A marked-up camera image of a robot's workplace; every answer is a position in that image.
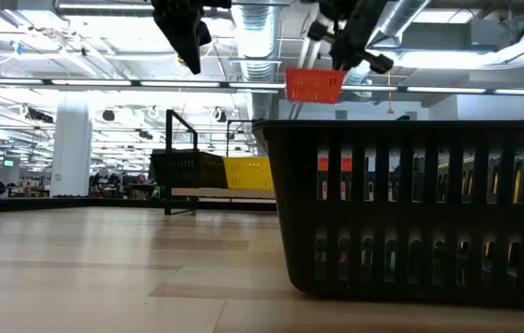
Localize wooden shelf with black frame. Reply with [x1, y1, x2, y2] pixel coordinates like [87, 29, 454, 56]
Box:
[164, 108, 277, 216]

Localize long ceiling light strip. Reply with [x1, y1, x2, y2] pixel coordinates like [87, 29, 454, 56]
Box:
[0, 77, 524, 96]

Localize corrugated silver ventilation duct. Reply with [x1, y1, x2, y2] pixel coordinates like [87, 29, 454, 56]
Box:
[231, 0, 282, 121]

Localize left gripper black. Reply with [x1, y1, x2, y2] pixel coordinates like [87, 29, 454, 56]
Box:
[150, 0, 233, 76]

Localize yellow hanging cord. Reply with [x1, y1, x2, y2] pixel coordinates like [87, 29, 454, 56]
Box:
[385, 67, 396, 115]

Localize black slotted plastic basket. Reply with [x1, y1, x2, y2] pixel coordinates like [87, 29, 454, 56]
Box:
[152, 149, 228, 190]
[250, 118, 524, 307]

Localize smooth silver ventilation duct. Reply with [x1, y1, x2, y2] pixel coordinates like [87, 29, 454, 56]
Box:
[337, 0, 433, 87]

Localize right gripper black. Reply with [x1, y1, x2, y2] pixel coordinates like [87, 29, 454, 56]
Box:
[307, 19, 395, 76]

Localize black aluminium rig frame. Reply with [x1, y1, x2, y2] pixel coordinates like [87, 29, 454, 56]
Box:
[0, 195, 277, 215]

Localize orange slotted plastic basket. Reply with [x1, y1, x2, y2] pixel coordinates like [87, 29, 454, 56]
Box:
[284, 67, 347, 105]
[316, 155, 355, 173]

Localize white pillar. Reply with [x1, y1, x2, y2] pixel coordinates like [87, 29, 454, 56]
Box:
[49, 91, 93, 199]

